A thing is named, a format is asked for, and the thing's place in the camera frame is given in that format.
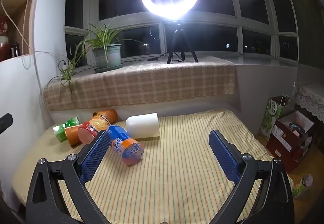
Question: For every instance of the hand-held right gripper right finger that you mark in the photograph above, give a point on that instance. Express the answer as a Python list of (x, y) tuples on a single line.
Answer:
[(222, 155)]

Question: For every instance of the striped yellow sheet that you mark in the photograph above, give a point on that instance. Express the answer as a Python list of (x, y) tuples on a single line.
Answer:
[(177, 163)]

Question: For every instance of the spider plant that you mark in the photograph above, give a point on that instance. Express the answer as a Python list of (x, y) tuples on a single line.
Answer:
[(101, 36)]

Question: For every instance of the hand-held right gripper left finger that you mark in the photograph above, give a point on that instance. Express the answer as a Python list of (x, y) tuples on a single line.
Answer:
[(97, 155)]

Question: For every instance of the white cup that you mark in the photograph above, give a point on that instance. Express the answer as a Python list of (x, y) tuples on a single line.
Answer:
[(143, 125)]

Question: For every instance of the red printed cup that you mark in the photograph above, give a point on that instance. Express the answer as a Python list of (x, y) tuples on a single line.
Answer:
[(87, 133)]

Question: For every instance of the green pot saucer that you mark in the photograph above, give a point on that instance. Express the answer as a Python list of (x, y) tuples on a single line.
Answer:
[(101, 70)]

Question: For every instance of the green flower pot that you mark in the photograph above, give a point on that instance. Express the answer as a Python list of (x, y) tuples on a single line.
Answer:
[(106, 55)]

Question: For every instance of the red vase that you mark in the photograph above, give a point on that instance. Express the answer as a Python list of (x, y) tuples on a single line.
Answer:
[(2, 47)]

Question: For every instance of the plaid beige cloth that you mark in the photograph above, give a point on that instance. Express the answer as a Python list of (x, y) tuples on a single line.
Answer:
[(151, 82)]

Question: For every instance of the blue printed cup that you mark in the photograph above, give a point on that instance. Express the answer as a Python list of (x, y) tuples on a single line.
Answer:
[(126, 148)]

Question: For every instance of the white lace cloth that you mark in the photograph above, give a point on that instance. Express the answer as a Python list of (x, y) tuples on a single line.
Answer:
[(311, 100)]

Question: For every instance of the red cardboard box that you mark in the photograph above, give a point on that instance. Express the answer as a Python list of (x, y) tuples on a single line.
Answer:
[(278, 148)]

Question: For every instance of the green label bottle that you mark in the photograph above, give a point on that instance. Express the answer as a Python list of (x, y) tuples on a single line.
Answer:
[(301, 186)]

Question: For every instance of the brown orange printed cup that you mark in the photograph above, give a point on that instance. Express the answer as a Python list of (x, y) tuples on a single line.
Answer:
[(108, 114)]

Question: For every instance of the black tripod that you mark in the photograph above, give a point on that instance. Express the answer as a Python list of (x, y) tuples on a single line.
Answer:
[(177, 36)]

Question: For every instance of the green paper bag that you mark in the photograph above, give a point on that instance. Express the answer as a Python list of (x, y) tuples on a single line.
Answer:
[(269, 122)]

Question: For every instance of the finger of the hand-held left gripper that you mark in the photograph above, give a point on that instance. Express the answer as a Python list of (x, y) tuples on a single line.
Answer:
[(6, 120)]

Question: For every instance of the white window frame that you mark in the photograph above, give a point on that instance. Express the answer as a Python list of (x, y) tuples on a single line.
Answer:
[(200, 23)]

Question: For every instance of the dark small bottle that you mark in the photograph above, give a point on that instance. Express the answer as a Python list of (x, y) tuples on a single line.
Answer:
[(14, 49)]

